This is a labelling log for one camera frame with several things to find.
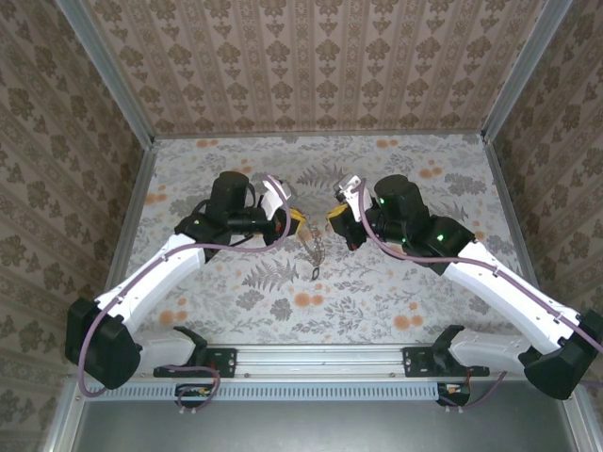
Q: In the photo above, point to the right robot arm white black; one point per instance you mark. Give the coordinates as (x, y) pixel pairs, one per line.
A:
(518, 301)

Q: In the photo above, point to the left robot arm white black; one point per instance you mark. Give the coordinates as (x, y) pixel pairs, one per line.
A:
(151, 282)

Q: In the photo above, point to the grey metal sheet panel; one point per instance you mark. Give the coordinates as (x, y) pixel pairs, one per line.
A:
(320, 426)

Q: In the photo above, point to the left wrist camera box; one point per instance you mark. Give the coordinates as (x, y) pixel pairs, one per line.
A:
(273, 200)

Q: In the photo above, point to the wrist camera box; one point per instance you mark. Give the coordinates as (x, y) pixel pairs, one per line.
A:
(273, 200)
(351, 190)

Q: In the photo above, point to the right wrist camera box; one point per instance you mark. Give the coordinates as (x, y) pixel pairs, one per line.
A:
(351, 190)

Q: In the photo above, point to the aluminium table side rail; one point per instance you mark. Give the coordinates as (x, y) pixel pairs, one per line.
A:
(136, 212)
(513, 202)

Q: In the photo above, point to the aluminium mounting rail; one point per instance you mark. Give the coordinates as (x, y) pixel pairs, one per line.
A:
(320, 360)

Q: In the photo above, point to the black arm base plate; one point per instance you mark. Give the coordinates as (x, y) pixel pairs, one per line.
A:
(221, 362)
(419, 362)

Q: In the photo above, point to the aluminium frame post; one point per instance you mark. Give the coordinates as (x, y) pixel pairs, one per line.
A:
(523, 70)
(108, 75)

